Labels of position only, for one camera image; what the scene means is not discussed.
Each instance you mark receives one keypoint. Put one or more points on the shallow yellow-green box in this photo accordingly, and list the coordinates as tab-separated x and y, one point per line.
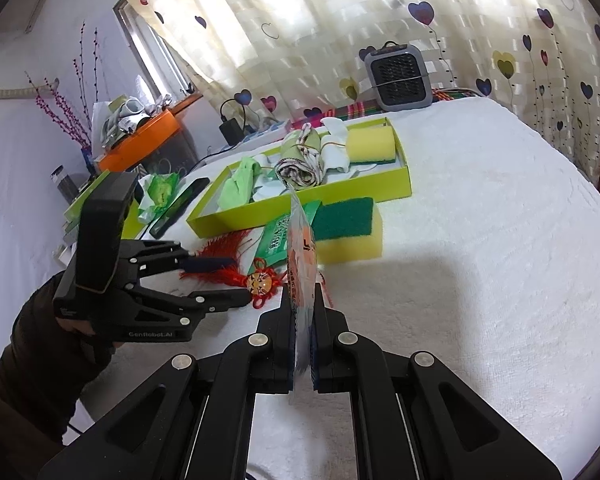
355	187

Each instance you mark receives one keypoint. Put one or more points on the rolled white cloth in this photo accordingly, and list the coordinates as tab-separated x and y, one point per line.
267	187
335	157

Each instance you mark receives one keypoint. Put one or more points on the pile of papers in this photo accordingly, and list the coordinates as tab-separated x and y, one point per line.
125	115

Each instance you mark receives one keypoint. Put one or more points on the dark jar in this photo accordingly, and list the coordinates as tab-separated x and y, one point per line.
65	185

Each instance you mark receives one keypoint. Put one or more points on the window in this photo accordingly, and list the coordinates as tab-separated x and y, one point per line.
150	50

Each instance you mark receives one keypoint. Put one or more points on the black charger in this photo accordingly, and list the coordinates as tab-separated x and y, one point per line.
231	130

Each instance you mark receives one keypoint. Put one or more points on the small grey heater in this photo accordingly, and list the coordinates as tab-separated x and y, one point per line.
400	77

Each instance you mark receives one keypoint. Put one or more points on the clear plastic packet red print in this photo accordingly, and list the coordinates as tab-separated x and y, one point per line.
302	260

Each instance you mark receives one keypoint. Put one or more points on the person's left forearm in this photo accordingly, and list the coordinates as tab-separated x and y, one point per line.
30	360

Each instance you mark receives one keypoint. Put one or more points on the pink decorative branches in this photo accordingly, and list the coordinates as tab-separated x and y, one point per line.
65	110

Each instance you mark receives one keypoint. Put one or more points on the green patterned towel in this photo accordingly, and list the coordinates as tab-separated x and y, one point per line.
300	170

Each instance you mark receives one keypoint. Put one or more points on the white power strip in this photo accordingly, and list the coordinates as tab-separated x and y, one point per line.
260	135

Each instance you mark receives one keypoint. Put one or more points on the black remote control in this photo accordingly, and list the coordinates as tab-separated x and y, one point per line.
180	207

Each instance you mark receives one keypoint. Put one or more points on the light green cloth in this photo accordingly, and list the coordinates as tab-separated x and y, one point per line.
237	185

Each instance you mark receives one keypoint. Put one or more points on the yellow-green box with striped lid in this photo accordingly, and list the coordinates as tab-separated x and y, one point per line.
72	205

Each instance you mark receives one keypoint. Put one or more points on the person's left hand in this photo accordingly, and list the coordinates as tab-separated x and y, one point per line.
75	326

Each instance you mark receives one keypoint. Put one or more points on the orange tray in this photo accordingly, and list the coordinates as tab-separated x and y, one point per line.
140	142

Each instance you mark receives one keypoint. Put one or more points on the yellow sponge with green scrubber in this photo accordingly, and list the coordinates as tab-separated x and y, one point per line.
345	220

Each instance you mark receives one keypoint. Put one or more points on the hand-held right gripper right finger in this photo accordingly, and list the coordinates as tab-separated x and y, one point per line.
325	340

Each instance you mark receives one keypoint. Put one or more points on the red tassel ornament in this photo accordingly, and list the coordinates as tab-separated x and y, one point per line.
260	284

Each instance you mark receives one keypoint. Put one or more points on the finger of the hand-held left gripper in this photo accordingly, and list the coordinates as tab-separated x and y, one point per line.
210	264
225	300

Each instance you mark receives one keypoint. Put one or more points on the heart print curtain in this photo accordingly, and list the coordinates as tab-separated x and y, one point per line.
330	10

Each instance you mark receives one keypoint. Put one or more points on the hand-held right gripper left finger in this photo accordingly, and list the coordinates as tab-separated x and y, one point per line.
280	330

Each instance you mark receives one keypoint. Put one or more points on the crumpled green tissue pack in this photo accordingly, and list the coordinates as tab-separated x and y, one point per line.
160	192

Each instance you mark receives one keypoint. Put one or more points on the plain yellow sponge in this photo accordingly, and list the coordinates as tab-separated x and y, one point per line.
370	142

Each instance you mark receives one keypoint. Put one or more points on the green wet wipe packet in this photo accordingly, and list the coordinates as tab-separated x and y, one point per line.
275	240

